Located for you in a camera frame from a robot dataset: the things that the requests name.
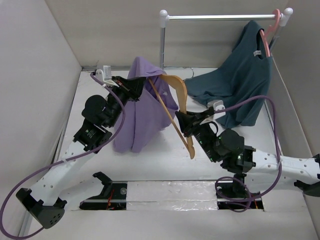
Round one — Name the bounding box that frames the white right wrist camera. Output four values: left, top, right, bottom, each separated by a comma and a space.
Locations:
200, 100, 226, 125

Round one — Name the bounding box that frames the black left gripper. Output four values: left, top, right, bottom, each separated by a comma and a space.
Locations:
105, 75, 146, 128

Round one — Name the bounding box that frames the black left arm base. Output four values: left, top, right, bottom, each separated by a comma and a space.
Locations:
79, 172, 128, 211

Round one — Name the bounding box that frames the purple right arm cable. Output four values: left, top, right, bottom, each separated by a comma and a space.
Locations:
214, 94, 283, 212

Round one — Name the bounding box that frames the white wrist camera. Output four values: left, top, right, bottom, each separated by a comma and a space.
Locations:
91, 65, 119, 87
200, 100, 226, 125

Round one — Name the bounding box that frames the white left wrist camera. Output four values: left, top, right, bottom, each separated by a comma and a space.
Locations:
91, 65, 119, 87

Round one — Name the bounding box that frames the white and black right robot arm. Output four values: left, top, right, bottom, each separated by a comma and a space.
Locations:
175, 110, 320, 198

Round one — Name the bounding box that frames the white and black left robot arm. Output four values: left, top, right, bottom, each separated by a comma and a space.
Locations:
16, 76, 147, 229

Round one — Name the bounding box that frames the white and silver clothes rack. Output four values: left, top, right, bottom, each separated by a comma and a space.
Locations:
159, 7, 294, 69

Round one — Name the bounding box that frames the wooden clothes hanger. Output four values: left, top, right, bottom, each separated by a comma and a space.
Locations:
147, 74, 196, 160

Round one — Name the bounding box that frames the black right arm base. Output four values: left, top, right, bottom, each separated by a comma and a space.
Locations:
214, 173, 264, 213

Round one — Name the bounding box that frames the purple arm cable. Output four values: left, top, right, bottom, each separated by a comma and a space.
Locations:
214, 94, 283, 212
0, 72, 126, 238

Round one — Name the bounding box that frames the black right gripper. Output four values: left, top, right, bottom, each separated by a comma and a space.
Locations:
176, 107, 220, 162

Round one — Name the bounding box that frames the purple t shirt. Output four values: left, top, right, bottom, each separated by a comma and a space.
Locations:
113, 56, 179, 153

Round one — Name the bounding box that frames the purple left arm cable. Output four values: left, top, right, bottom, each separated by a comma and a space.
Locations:
0, 72, 126, 238

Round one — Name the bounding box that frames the dark teal t shirt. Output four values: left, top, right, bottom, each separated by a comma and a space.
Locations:
184, 20, 274, 128

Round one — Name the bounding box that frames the pink plastic clothes hanger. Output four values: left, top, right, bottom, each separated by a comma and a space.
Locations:
258, 8, 283, 58

